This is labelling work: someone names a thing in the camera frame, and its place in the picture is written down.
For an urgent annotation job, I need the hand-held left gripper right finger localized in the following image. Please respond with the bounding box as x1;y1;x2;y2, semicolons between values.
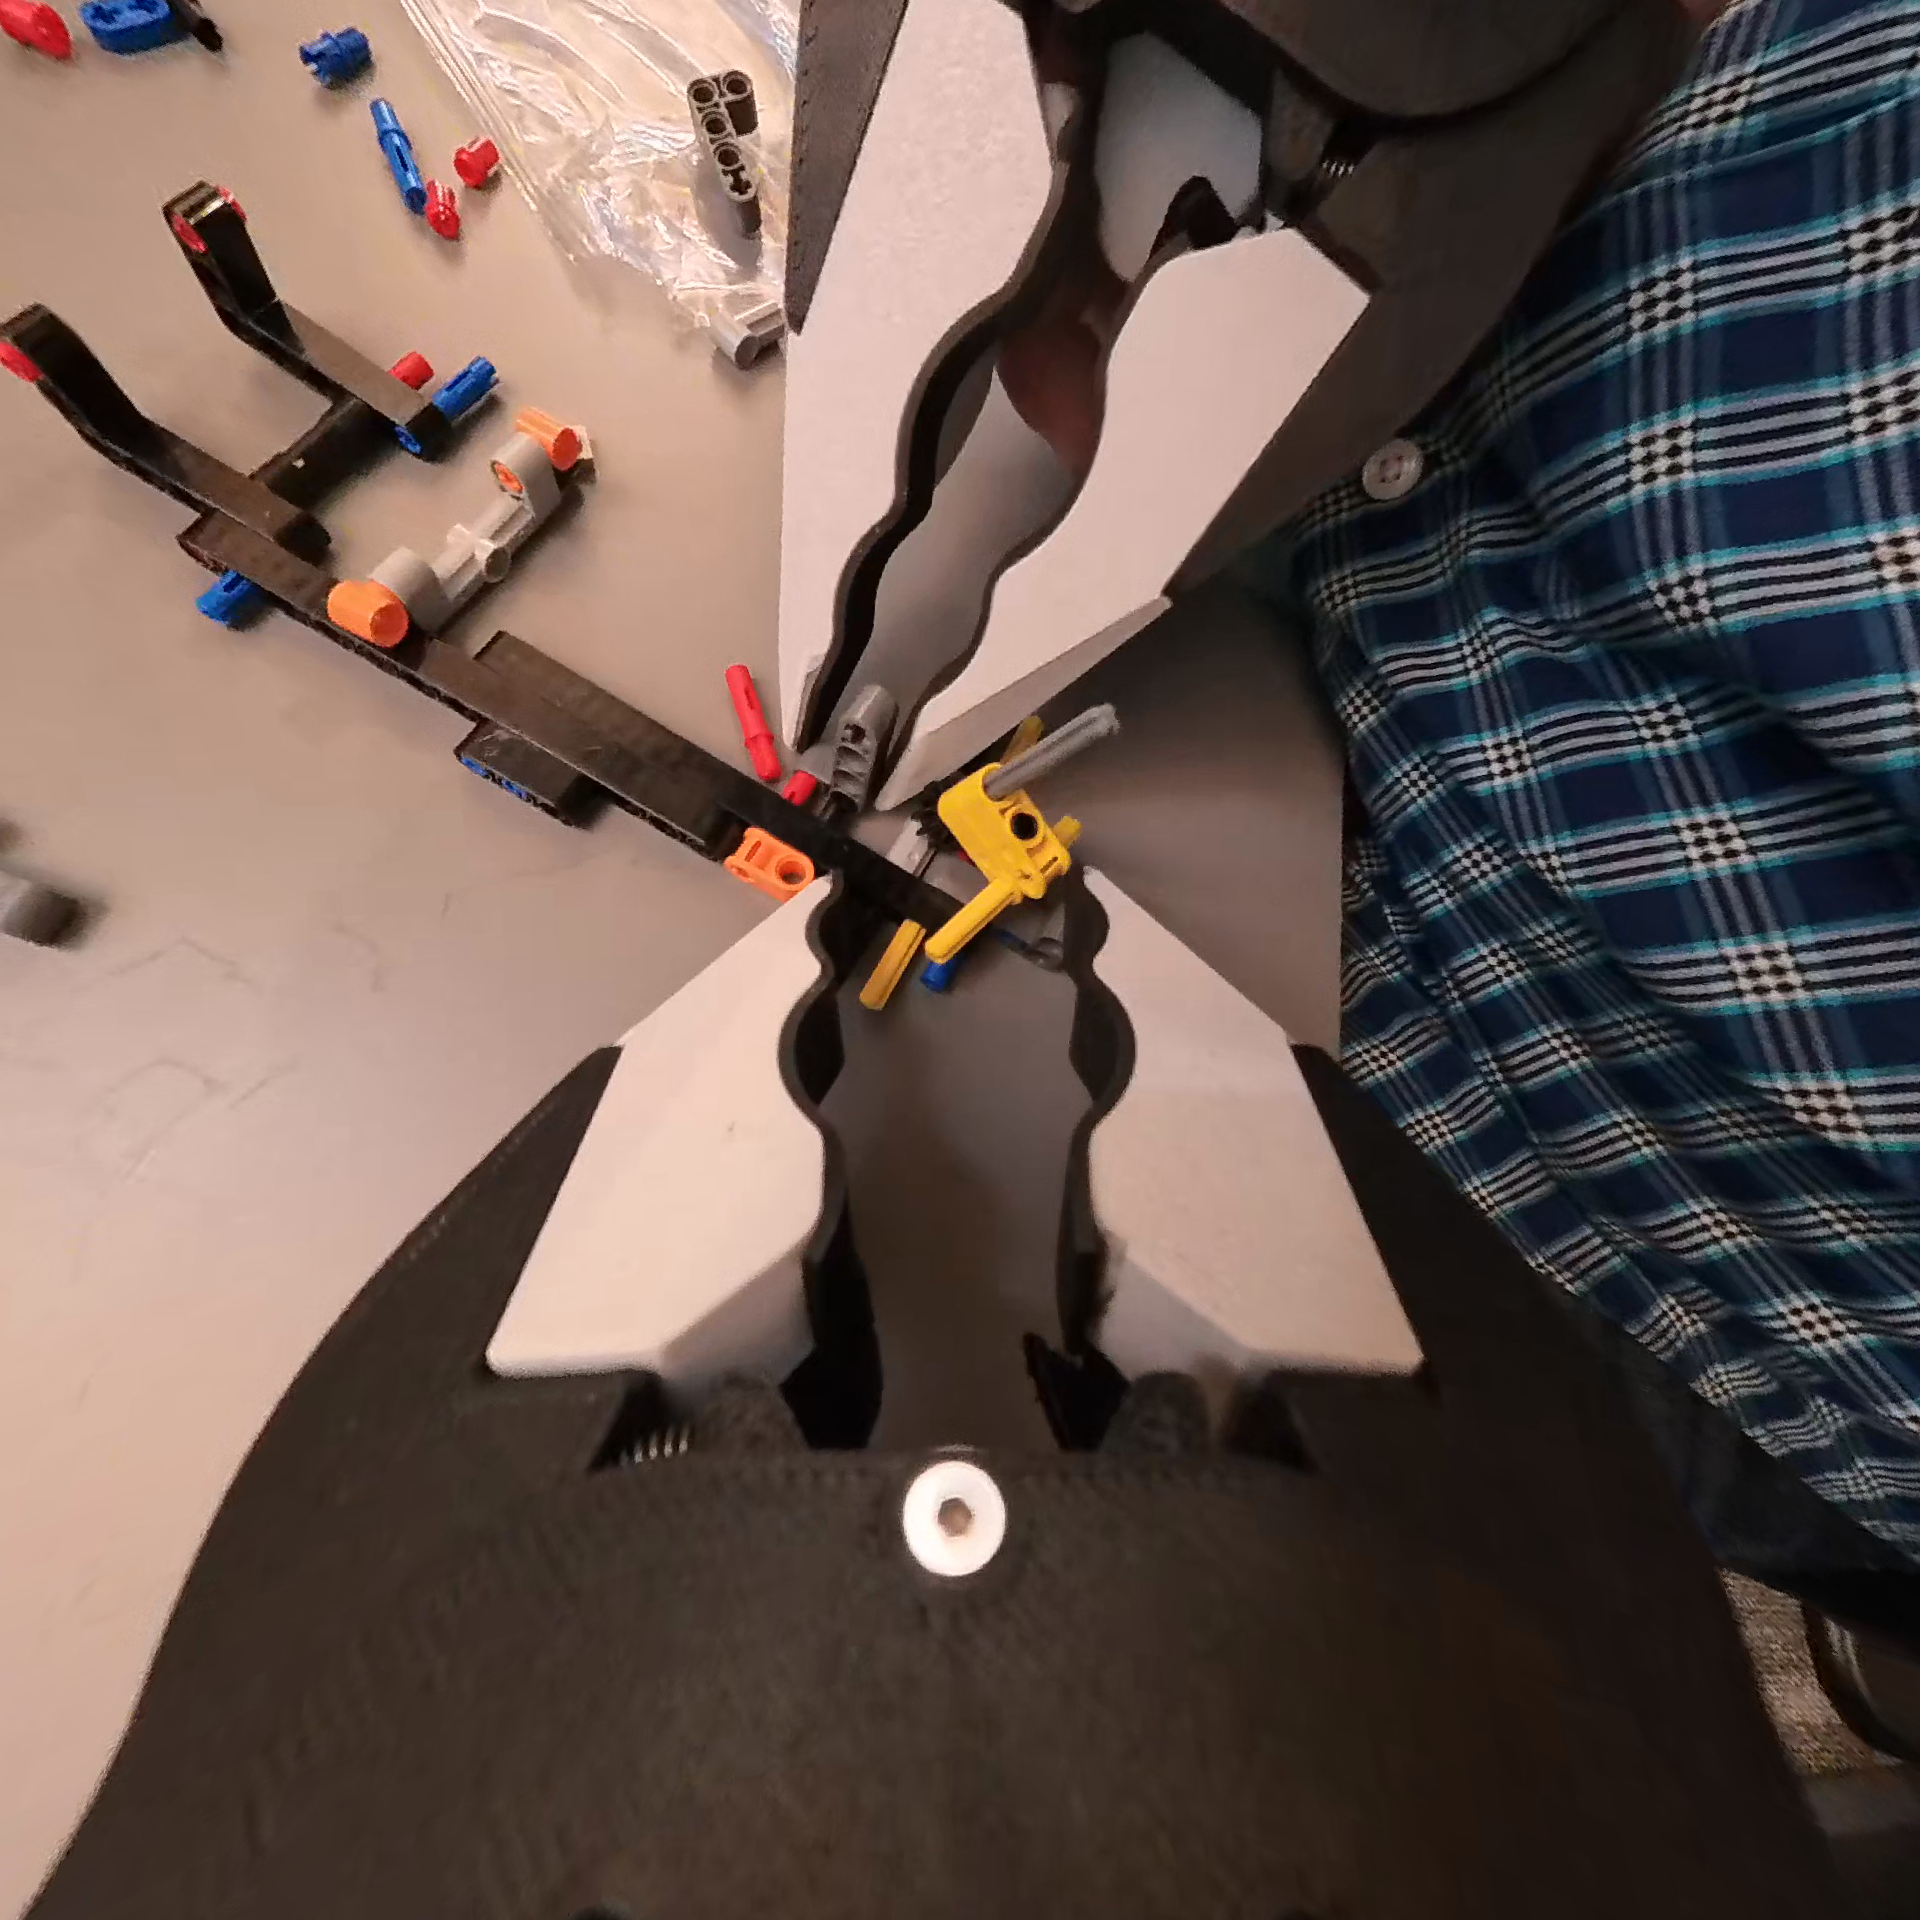
1026;866;1424;1450

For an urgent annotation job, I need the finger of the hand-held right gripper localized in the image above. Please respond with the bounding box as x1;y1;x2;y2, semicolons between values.
877;223;1375;817
777;0;1076;754

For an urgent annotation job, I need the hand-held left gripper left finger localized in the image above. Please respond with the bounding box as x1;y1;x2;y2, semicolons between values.
487;879;882;1450

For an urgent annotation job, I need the yellow lego axle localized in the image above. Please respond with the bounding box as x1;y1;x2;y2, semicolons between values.
921;718;1080;965

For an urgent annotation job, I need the yellow lego pin connector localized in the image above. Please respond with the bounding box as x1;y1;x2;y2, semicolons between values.
936;761;1078;904

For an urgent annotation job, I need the dark grey lego beam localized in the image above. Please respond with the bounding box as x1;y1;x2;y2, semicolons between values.
822;681;897;821
687;71;768;238

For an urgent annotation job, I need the black lego frame assembly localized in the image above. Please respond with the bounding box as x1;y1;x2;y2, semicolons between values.
0;182;1074;1010

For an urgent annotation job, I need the grey lego liftarm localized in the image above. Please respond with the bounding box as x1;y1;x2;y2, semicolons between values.
0;863;86;949

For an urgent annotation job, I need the person's right hand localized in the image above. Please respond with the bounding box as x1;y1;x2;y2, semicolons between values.
997;287;1121;471

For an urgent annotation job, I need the clear plastic zip bag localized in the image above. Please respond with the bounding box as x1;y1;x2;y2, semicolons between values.
398;0;805;338

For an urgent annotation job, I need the person's torso in plaid shirt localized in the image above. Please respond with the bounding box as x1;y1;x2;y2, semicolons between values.
1295;0;1920;1562

